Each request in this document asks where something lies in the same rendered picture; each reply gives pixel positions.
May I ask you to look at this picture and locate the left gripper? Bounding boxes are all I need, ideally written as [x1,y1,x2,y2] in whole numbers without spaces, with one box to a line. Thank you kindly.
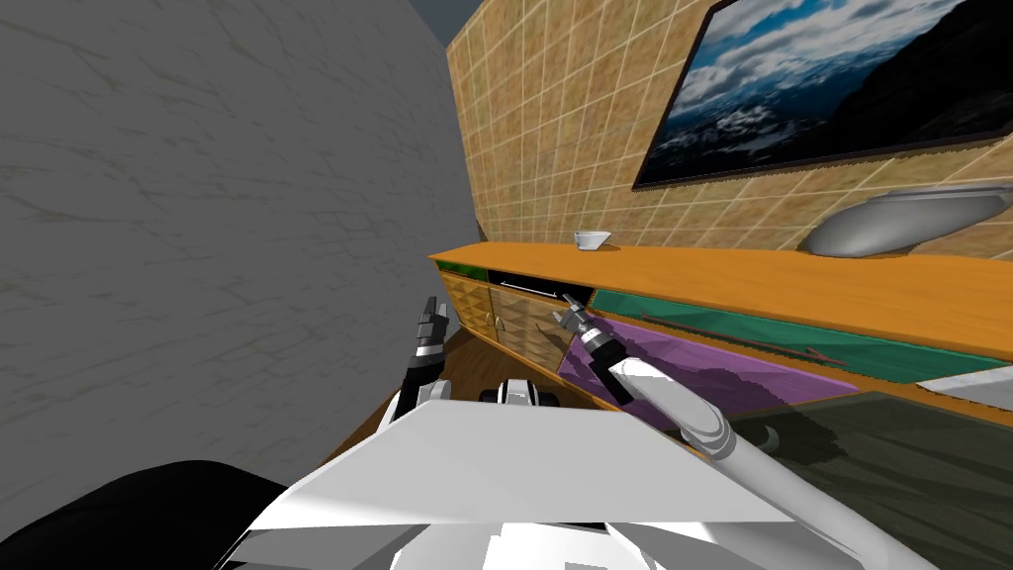
[415,296,451,346]

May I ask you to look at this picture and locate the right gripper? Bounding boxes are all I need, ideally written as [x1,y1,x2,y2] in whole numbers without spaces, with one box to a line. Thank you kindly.
[551,293,594,339]

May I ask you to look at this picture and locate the brown wooden cupboard door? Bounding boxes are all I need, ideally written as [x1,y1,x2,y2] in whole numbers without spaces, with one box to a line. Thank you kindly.
[487,285,578,375]
[437,269,496,340]

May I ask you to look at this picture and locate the small green drawer front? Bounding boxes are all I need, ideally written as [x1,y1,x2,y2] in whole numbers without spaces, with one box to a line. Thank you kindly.
[433,259,491,283]

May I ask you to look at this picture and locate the black drawer front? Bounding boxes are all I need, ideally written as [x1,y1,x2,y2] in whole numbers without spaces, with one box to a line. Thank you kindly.
[486,268,597,309]

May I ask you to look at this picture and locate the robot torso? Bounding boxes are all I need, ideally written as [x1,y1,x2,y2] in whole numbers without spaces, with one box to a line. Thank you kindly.
[213,378,868,570]

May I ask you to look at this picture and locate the purple appliance door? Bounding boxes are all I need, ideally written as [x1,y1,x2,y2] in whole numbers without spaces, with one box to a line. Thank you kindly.
[557,316,862,434]

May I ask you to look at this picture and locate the grey oval basin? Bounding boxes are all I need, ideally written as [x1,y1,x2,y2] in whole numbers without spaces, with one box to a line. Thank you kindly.
[797,185,1013,260]

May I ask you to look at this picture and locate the framed mountain landscape picture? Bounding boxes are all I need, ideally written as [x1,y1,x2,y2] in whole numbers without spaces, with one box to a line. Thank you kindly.
[631,0,1013,192]

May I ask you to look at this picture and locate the dark green cupboard door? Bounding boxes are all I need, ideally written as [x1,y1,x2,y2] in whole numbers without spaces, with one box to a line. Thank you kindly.
[668,391,1013,570]

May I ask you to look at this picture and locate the white marbled panel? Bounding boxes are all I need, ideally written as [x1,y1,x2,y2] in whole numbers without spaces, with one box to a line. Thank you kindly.
[915,364,1013,414]

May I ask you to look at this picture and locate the white drawer handle bar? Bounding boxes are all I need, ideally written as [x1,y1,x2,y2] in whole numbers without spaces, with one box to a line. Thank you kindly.
[499,280,561,302]

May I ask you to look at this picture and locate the dark red handle bar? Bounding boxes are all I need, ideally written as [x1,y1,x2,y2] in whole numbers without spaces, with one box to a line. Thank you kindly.
[639,312,847,367]

